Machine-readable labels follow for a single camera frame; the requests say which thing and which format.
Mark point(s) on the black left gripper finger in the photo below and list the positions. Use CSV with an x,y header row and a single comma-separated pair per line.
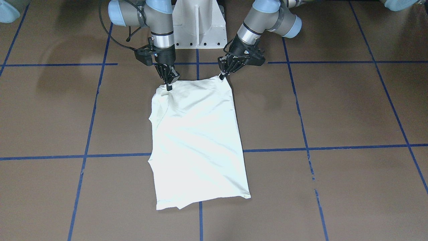
x,y
235,65
227,65

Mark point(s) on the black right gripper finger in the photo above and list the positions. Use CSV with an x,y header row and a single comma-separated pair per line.
x,y
172,74
162,71

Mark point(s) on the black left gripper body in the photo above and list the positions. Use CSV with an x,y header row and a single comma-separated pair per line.
x,y
239,47

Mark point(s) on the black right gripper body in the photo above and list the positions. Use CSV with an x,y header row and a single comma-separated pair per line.
x,y
166,57

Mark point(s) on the cream cat print t-shirt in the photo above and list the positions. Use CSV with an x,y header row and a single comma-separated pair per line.
x,y
197,152

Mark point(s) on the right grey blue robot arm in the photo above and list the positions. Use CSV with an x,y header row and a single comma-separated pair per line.
x,y
155,15

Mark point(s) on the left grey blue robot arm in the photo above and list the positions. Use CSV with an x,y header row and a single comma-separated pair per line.
x,y
275,16

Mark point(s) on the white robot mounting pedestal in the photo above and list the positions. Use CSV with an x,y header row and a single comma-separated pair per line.
x,y
199,24

